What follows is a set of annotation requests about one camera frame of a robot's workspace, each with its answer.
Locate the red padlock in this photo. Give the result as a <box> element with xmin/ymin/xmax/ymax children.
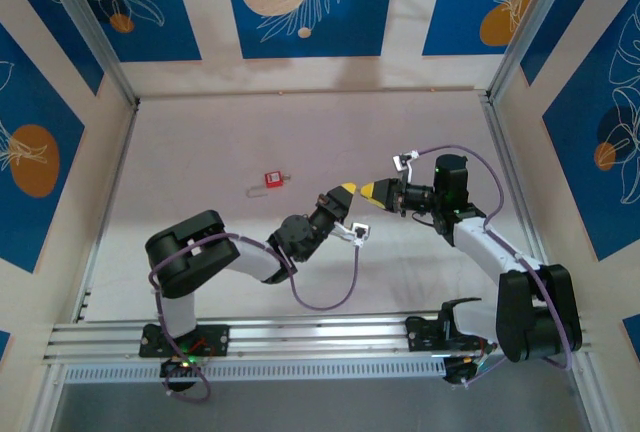
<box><xmin>248</xmin><ymin>170</ymin><xmax>284</xmax><ymax>199</ymax></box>

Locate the blue panel with beige circle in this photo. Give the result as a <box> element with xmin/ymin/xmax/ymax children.
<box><xmin>221</xmin><ymin>0</ymin><xmax>399</xmax><ymax>60</ymax></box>

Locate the right black controller box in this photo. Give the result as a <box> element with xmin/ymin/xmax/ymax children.
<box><xmin>441</xmin><ymin>351</ymin><xmax>496</xmax><ymax>389</ymax></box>

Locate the black controller box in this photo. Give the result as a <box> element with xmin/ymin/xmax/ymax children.
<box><xmin>158</xmin><ymin>354</ymin><xmax>205</xmax><ymax>394</ymax></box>
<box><xmin>441</xmin><ymin>351</ymin><xmax>496</xmax><ymax>389</ymax></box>

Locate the left black controller box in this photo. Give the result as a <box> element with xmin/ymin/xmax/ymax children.
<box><xmin>158</xmin><ymin>354</ymin><xmax>205</xmax><ymax>394</ymax></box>

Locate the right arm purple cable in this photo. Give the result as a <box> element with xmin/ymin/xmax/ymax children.
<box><xmin>413</xmin><ymin>144</ymin><xmax>574</xmax><ymax>388</ymax></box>

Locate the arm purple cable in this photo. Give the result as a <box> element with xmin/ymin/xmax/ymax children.
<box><xmin>148</xmin><ymin>234</ymin><xmax>362</xmax><ymax>404</ymax></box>
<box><xmin>413</xmin><ymin>144</ymin><xmax>574</xmax><ymax>388</ymax></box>

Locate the aluminium side rail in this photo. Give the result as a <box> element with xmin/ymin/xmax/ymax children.
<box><xmin>72</xmin><ymin>101</ymin><xmax>141</xmax><ymax>326</ymax></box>
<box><xmin>479</xmin><ymin>91</ymin><xmax>561</xmax><ymax>313</ymax></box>

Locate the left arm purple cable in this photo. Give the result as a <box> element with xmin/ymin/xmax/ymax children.
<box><xmin>148</xmin><ymin>234</ymin><xmax>362</xmax><ymax>404</ymax></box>

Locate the aluminium frame rail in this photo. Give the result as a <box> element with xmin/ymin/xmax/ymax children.
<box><xmin>42</xmin><ymin>309</ymin><xmax>597</xmax><ymax>367</ymax></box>

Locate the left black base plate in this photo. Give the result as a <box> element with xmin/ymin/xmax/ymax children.
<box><xmin>138</xmin><ymin>324</ymin><xmax>231</xmax><ymax>359</ymax></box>

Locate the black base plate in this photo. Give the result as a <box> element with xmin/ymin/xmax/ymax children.
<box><xmin>405</xmin><ymin>315</ymin><xmax>497</xmax><ymax>354</ymax></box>
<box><xmin>138</xmin><ymin>324</ymin><xmax>231</xmax><ymax>359</ymax></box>

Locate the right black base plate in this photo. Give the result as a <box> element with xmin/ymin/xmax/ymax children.
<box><xmin>405</xmin><ymin>315</ymin><xmax>497</xmax><ymax>354</ymax></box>

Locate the white slotted cable duct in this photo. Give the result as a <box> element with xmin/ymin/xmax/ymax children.
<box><xmin>62</xmin><ymin>354</ymin><xmax>450</xmax><ymax>386</ymax></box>

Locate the blue fern print wall panel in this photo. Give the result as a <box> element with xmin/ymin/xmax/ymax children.
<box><xmin>0</xmin><ymin>24</ymin><xmax>87</xmax><ymax>274</ymax></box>
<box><xmin>421</xmin><ymin>0</ymin><xmax>554</xmax><ymax>57</ymax></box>

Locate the aluminium frame post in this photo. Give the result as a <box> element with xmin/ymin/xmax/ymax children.
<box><xmin>485</xmin><ymin>0</ymin><xmax>589</xmax><ymax>101</ymax></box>
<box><xmin>35</xmin><ymin>0</ymin><xmax>141</xmax><ymax>108</ymax></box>

